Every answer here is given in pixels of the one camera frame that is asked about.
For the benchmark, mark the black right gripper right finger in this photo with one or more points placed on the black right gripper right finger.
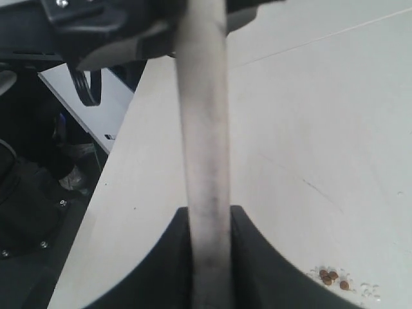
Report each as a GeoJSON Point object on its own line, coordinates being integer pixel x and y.
{"type": "Point", "coordinates": [263, 278]}

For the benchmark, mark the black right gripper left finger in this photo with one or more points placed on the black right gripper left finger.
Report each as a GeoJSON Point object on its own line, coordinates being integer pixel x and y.
{"type": "Point", "coordinates": [163, 278]}

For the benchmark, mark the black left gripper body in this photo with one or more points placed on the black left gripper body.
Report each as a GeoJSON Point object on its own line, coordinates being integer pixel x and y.
{"type": "Point", "coordinates": [91, 35]}

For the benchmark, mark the white paint brush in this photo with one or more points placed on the white paint brush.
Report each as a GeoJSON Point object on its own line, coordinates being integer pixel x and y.
{"type": "Point", "coordinates": [201, 67]}

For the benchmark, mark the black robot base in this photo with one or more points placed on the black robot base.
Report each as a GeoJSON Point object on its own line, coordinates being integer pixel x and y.
{"type": "Point", "coordinates": [49, 169]}

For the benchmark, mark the brown beans and crumbs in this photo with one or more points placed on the brown beans and crumbs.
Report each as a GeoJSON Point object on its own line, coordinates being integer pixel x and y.
{"type": "Point", "coordinates": [340, 280]}

